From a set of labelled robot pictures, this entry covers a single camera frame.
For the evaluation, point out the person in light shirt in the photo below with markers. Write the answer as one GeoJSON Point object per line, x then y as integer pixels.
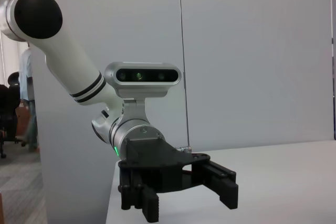
{"type": "Point", "coordinates": [26, 77]}

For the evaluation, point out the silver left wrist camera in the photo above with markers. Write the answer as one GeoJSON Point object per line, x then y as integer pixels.
{"type": "Point", "coordinates": [141, 90]}

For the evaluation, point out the brown cardboard box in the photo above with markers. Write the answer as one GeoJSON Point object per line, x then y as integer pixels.
{"type": "Point", "coordinates": [22, 119]}

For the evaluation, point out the black office chair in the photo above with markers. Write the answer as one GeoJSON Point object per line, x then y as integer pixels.
{"type": "Point", "coordinates": [10, 103]}

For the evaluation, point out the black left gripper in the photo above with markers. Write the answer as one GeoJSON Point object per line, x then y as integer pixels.
{"type": "Point", "coordinates": [152, 161]}

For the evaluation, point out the brown wooden board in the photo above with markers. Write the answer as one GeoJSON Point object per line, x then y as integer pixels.
{"type": "Point", "coordinates": [1, 208]}

